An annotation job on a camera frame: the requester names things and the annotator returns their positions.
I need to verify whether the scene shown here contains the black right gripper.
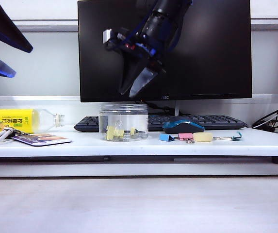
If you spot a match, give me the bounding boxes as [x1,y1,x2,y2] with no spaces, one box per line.
[104,33,166,99]

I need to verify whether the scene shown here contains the round transparent plastic jar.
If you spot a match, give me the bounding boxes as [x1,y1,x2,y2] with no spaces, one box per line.
[98,103,149,142]

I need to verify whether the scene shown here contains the plastic bottle yellow label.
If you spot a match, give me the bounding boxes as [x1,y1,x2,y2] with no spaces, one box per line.
[0,108,65,134]

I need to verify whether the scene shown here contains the blue binder clip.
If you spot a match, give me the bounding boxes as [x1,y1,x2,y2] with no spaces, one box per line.
[159,133,178,142]

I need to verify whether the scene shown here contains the black and blue mouse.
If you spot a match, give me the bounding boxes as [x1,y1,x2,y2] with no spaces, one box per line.
[162,120,205,134]

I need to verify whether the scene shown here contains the white desk riser board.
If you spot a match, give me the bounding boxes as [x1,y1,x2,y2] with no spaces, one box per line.
[0,125,278,165]

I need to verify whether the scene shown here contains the pink binder clip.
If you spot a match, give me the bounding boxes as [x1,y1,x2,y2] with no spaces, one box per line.
[178,133,195,144]

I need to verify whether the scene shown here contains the black computer monitor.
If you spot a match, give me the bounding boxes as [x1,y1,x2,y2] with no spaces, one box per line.
[77,0,253,117]

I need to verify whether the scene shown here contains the purple orange card tag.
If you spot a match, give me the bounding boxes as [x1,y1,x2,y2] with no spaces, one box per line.
[10,133,72,147]

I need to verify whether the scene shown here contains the beige plastic jar lid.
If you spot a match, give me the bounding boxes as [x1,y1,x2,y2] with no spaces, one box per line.
[193,132,213,143]

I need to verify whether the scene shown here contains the black computer keyboard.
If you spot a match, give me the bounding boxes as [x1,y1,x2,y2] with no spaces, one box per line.
[73,114,248,133]

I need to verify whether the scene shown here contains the teal binder clip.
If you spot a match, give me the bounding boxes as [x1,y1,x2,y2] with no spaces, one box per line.
[213,131,243,141]

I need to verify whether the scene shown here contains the black keyboard cable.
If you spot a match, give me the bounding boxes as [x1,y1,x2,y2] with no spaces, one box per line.
[145,101,176,116]

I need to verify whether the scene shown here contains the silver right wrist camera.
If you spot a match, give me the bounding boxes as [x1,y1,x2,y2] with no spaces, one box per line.
[102,28,130,47]

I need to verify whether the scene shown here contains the thin white cable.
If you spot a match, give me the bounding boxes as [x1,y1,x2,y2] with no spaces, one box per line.
[252,121,278,129]

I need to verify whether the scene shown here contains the black power cable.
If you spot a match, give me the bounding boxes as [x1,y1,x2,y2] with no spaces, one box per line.
[251,102,278,129]

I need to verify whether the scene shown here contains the grey aluminium partition frame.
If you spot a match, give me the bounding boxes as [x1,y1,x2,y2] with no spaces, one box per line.
[0,16,278,107]

